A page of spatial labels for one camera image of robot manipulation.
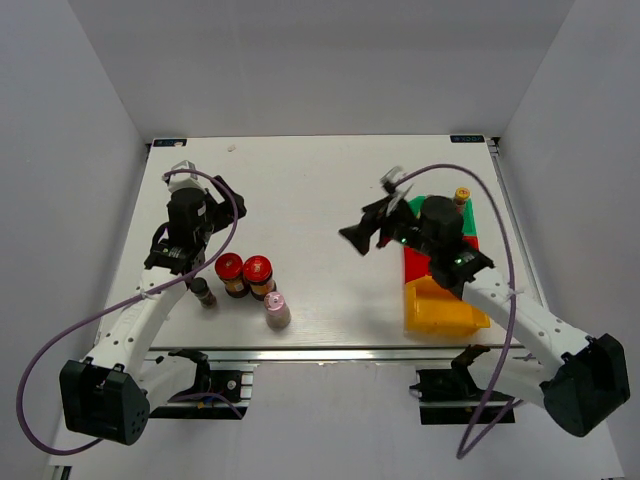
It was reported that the purple cable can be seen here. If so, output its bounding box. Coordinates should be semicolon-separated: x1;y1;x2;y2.
16;169;246;456
399;163;517;460

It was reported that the left blue table label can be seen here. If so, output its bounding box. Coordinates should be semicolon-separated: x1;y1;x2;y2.
151;138;187;148

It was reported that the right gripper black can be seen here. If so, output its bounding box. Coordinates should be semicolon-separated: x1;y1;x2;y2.
339;194;439;259

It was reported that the green plastic bin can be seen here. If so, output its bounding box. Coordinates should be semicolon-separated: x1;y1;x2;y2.
408;196;477;237

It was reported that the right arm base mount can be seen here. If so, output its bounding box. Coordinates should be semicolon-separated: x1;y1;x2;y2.
409;345;490;426

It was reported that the red lid jar front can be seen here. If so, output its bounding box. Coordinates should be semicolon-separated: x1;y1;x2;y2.
243;255;277;301

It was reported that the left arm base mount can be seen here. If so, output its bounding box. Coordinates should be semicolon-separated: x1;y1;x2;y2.
147;349;255;420

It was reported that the aluminium table right rail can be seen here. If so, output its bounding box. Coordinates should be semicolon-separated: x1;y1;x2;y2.
486;137;548;307

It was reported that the red plastic bin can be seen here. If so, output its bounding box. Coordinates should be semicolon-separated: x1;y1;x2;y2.
403;235;479;289

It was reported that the pink cap spice shaker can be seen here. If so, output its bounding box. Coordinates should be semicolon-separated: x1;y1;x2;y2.
264;291;291;330

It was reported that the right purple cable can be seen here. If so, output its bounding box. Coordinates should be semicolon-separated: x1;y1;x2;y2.
399;163;517;460

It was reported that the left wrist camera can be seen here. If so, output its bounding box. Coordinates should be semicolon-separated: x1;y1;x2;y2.
162;160;204;194

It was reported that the red lid jar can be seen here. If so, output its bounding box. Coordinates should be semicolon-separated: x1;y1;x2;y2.
214;252;249;298
243;255;277;301

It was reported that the yellow cap sauce bottle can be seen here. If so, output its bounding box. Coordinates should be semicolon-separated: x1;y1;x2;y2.
453;187;471;213

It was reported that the yellow plastic bin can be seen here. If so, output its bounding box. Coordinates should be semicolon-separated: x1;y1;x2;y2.
404;276;491;337

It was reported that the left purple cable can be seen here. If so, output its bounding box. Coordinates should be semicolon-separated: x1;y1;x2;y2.
16;169;246;456

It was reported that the black cap spice jar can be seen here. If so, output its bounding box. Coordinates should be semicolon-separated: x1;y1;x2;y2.
189;277;217;309

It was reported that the blue table label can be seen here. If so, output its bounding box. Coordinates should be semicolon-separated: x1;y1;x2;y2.
151;138;187;148
449;135;485;143

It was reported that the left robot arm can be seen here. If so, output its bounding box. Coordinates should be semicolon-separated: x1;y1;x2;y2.
59;169;246;445

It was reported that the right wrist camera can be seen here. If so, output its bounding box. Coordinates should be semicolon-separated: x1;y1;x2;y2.
380;166;406;201

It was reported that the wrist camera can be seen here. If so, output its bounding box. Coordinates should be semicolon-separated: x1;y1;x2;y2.
162;160;204;194
380;166;406;201

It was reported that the right blue table label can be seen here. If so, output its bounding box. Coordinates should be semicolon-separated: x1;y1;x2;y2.
449;135;485;143

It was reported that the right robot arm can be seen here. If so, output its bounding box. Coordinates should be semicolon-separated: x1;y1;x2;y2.
339;192;630;437

